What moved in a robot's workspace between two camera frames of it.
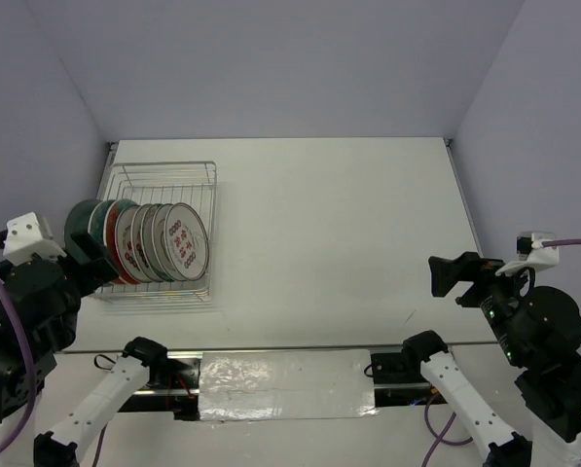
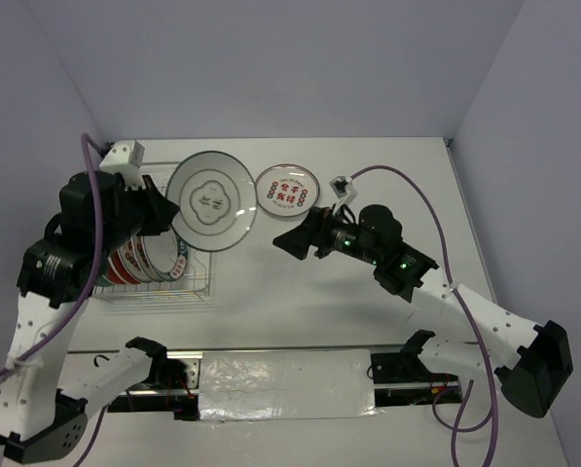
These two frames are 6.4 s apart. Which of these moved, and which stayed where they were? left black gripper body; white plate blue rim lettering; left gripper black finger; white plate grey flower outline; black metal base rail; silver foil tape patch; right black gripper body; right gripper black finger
Moved: right gripper black finger; white plate grey flower outline; left black gripper body; left gripper black finger; white plate blue rim lettering; right black gripper body
Stayed: black metal base rail; silver foil tape patch
